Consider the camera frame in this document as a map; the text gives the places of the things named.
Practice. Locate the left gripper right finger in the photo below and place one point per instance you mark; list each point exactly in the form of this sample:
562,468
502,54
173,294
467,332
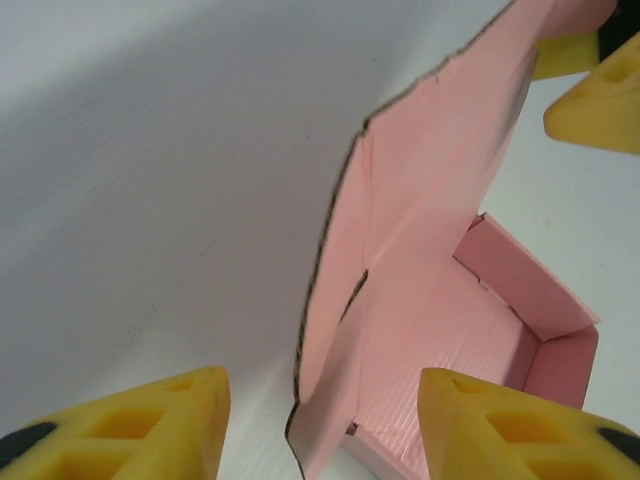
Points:
500,430

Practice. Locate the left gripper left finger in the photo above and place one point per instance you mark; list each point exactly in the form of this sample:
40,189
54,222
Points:
125,430

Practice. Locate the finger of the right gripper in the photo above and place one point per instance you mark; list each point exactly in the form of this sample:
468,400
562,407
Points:
567,55
600,110

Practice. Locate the pink paper box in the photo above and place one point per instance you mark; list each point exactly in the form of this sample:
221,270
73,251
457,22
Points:
400,200

